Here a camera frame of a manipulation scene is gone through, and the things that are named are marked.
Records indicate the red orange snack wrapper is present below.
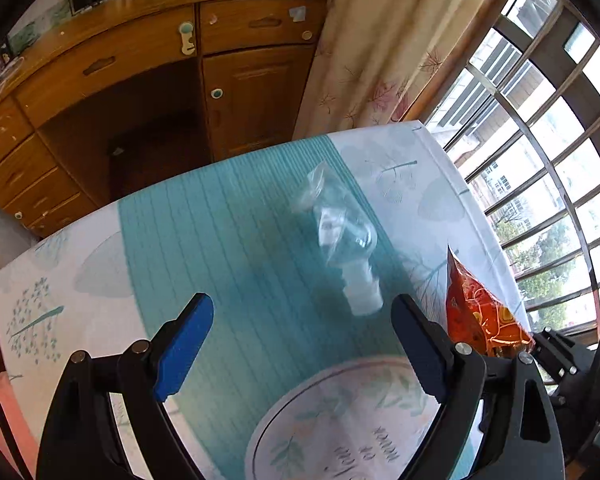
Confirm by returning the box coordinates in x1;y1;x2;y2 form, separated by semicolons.
445;249;534;359

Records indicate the leaf-print teal tablecloth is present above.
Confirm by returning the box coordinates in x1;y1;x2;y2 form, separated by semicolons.
0;122;526;479

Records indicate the clear crushed plastic bottle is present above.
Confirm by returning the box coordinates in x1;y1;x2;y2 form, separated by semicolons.
294;162;384;316

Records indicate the metal window grille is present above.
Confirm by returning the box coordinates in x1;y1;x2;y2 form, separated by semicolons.
414;0;600;339

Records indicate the wooden desk with drawers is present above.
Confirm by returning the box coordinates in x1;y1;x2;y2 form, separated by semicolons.
0;0;329;237

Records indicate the floral curtain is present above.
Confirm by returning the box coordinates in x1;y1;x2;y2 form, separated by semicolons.
294;0;483;139

